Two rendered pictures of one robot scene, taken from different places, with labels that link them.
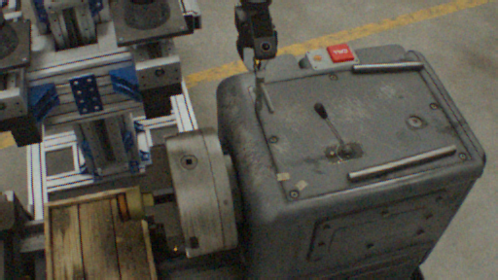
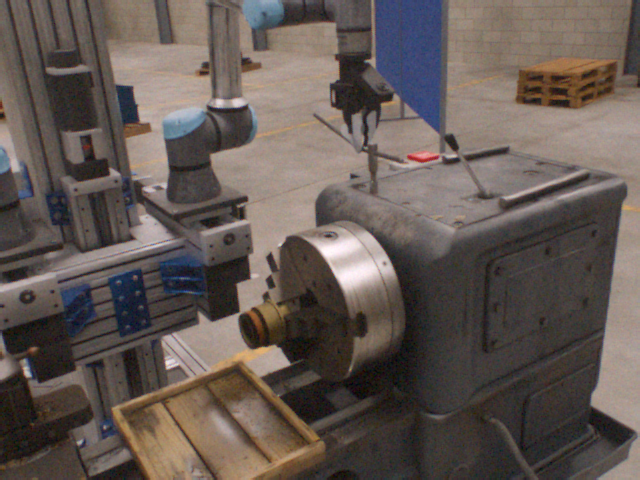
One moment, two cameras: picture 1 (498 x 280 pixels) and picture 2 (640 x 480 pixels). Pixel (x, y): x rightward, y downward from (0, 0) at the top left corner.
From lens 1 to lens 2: 0.79 m
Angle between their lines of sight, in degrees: 31
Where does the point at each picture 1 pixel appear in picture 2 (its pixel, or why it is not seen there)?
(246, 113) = (364, 197)
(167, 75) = (238, 243)
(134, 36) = (190, 207)
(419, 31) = not seen: hidden behind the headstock
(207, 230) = (374, 302)
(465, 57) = not seen: hidden behind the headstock
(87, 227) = (186, 417)
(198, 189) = (351, 254)
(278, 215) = (454, 238)
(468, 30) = not seen: hidden behind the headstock
